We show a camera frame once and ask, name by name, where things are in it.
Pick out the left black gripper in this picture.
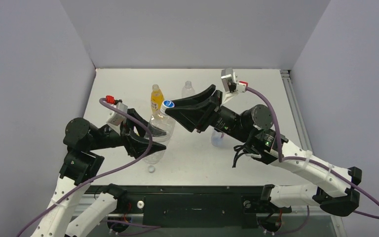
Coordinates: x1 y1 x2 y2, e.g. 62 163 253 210
90 109 168 156

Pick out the tall clear bottle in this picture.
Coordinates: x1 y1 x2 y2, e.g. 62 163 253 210
181 80 195 98

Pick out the blue white cap tall bottle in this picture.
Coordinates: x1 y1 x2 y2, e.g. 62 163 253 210
148 165 155 173

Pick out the yellow juice bottle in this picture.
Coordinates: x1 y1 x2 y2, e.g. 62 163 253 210
151 84 164 115

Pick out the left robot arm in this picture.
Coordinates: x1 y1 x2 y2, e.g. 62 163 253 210
32 106 166 237

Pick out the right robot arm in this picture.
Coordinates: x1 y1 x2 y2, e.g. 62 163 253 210
162 85 362 217

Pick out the small clear bottle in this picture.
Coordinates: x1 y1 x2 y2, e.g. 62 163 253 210
211 128 225 148

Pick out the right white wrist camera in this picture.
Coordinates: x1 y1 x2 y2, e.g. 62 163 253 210
221 68 248 105

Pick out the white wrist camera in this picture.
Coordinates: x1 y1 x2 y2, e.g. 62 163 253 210
221 68 248 105
105 95 128 127

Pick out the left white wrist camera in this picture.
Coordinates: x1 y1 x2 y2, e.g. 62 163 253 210
105 95 128 127

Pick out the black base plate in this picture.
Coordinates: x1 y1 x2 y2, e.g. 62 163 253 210
94 185 292 230

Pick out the aluminium frame rail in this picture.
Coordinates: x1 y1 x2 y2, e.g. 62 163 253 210
280 70 312 151

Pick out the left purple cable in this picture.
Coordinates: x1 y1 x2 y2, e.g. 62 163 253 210
16 97 162 237

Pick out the purple cable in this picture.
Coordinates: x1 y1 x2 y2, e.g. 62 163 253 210
245 85 379 236
16 97 162 237

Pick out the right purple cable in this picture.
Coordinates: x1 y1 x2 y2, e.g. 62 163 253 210
245 85 379 236

